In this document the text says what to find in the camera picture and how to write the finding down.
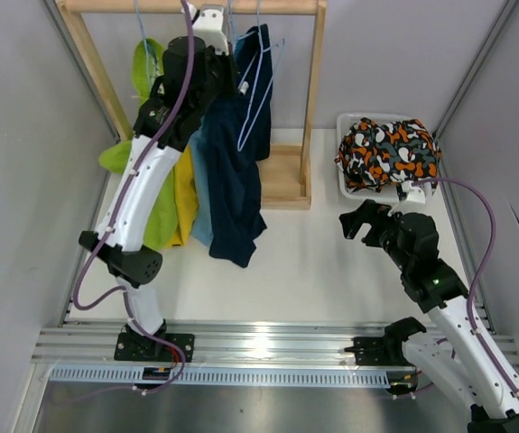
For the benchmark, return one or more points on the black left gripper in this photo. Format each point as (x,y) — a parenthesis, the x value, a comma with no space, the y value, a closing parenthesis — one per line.
(227,62)

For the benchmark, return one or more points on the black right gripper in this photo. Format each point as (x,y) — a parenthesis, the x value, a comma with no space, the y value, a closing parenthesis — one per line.
(369,212)

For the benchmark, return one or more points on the navy blue shorts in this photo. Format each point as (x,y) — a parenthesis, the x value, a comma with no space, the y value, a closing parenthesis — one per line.
(235,188)

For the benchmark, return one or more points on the orange camouflage patterned shorts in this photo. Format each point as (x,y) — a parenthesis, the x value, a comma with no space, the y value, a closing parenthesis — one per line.
(390,151)

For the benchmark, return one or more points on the blue hanger of navy shorts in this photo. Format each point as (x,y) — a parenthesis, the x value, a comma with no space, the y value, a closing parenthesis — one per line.
(259,59)

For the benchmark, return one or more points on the blue hanger of camouflage shorts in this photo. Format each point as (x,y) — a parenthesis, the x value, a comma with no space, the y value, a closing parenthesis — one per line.
(261,22)

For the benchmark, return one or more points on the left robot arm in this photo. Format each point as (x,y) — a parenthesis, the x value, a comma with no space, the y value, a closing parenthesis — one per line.
(194,74)

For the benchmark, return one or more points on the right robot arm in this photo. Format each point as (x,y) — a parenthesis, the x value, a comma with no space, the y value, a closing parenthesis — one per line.
(475,375)

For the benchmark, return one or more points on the lime green shorts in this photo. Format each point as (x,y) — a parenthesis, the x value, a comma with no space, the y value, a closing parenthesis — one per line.
(162,221)

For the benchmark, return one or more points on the blue hanger of light shorts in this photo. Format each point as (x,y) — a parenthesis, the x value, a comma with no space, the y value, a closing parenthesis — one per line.
(231,22)

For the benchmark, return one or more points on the blue hanger of green shorts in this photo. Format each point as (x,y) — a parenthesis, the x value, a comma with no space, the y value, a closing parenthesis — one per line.
(146,58)

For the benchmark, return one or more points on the yellow shorts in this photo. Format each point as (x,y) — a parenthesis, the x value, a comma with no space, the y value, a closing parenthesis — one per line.
(186,199)

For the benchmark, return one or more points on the light blue shorts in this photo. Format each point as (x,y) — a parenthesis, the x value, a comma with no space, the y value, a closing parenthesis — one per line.
(202,226)

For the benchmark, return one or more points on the white plastic basket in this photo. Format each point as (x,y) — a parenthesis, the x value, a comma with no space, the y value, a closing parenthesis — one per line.
(341,131)

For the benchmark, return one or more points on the wooden clothes rack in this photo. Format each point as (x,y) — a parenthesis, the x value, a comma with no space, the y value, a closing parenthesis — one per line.
(286,174)

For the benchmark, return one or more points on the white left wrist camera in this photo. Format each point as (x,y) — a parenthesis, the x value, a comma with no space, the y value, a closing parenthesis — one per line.
(206,23)

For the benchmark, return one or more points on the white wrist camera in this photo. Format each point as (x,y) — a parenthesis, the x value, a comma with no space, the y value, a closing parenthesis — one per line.
(411,198)
(206,23)

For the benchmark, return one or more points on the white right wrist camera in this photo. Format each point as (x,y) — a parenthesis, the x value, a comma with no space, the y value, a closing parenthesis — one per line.
(411,198)

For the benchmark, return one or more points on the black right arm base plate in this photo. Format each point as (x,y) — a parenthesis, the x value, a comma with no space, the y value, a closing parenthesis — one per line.
(375,351)

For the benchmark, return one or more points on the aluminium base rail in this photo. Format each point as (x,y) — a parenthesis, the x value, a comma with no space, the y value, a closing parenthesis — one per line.
(264,344)

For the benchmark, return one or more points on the slotted cable duct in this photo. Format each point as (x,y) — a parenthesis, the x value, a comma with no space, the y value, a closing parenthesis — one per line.
(341,378)

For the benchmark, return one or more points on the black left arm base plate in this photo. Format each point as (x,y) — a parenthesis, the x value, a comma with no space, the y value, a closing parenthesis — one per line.
(132,347)

